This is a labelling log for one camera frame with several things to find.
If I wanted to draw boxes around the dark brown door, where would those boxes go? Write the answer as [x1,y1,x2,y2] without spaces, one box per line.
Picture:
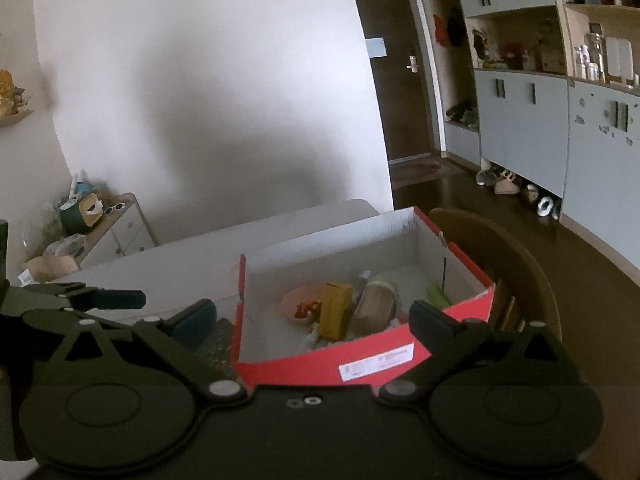
[356,0,433,164]

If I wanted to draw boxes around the red orange snack packet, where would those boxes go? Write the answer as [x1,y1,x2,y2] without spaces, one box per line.
[294,300,322,322]

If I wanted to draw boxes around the red white cardboard box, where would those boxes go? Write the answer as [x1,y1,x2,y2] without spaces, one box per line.
[232,208,495,386]

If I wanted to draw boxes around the white drawer sideboard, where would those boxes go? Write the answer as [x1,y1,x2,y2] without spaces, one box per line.
[19,190,160,286]

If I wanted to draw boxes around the pink heart-shaped dish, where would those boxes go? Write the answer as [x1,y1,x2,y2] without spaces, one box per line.
[277,283,326,326]

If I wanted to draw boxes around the green object in box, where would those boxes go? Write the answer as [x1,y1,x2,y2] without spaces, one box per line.
[425,283,452,311]

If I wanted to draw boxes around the yellow box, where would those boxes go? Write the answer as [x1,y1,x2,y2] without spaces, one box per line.
[319,283,354,341]

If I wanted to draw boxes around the pale blue cabinet wall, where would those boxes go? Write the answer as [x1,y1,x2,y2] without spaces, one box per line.
[423,0,639,273]

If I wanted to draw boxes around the white grey shoe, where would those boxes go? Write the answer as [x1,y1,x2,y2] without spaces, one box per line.
[536,195,555,218]

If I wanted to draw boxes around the white sunglasses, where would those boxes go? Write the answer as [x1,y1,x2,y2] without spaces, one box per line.
[104,202,127,217]

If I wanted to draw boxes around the wooden chair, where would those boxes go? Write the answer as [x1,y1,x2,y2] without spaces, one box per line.
[428,208,563,339]

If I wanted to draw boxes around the teal tissue box holder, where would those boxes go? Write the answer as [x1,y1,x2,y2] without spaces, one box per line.
[58,193,104,235]

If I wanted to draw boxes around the pink slipper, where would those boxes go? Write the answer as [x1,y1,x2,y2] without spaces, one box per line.
[494,169,521,195]

